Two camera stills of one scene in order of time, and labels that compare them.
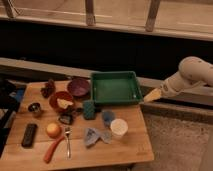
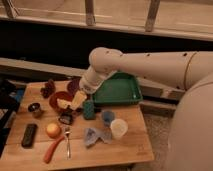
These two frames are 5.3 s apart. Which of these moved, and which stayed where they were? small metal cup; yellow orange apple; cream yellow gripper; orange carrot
Moved: cream yellow gripper
Stayed: orange carrot; yellow orange apple; small metal cup
